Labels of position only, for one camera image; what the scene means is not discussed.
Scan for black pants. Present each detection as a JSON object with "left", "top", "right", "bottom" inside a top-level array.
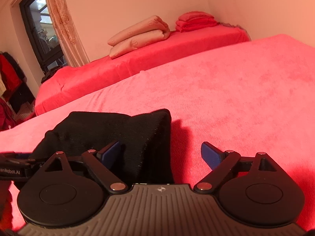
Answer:
[{"left": 31, "top": 109, "right": 173, "bottom": 185}]

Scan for pink near bed blanket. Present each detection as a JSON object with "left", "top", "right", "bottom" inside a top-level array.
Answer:
[{"left": 1, "top": 35, "right": 314, "bottom": 230}]

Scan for red far bed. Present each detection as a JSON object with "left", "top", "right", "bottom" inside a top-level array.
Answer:
[{"left": 35, "top": 25, "right": 250, "bottom": 115}]

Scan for dark window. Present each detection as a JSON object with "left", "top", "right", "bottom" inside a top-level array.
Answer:
[{"left": 19, "top": 0, "right": 67, "bottom": 74}]

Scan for beige patterned curtain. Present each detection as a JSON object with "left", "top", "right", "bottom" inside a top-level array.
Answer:
[{"left": 46, "top": 0, "right": 90, "bottom": 67}]

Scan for red folded blanket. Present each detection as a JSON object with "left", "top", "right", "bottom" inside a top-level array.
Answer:
[{"left": 175, "top": 11, "right": 218, "bottom": 32}]

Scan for beige folded quilt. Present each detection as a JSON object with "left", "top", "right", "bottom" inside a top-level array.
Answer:
[{"left": 107, "top": 15, "right": 170, "bottom": 59}]

